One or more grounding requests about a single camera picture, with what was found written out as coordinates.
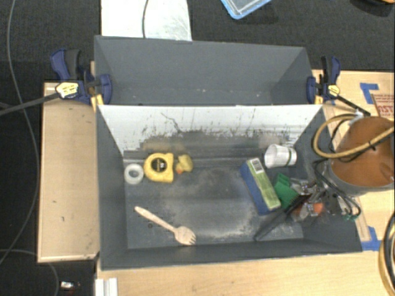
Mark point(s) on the yellow rubber duck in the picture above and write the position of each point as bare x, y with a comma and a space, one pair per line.
184, 163

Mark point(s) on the clear tape roll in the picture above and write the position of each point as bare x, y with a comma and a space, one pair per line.
133, 174

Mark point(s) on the pale wooden fork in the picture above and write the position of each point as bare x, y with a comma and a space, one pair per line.
163, 224

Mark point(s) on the small orange ball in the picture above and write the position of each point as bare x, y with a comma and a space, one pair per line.
318, 208

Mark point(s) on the white paper cup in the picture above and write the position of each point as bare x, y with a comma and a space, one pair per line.
279, 156

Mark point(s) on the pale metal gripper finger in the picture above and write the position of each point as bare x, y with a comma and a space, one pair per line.
304, 213
301, 187

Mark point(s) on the grey metal bin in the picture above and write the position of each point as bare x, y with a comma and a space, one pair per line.
200, 208

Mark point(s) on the blue and green sponge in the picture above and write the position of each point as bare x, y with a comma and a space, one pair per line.
262, 187

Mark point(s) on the yellow tape measure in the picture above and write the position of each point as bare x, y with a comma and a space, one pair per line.
159, 166

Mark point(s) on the green ribbed block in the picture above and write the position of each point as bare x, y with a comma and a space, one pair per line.
285, 191

